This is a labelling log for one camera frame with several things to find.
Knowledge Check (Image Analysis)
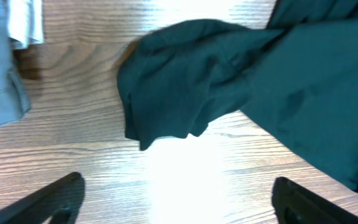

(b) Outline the folded beige garment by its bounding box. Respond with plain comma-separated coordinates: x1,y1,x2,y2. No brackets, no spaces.
6,0,44,50

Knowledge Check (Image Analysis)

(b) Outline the black t-shirt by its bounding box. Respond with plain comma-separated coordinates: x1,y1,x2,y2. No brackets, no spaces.
117,0,358,193

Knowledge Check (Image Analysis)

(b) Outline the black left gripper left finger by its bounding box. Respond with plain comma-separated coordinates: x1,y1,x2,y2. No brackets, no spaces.
0,172,85,224

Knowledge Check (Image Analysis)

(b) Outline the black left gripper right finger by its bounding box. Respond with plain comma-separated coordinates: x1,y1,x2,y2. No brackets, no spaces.
272,177,358,224

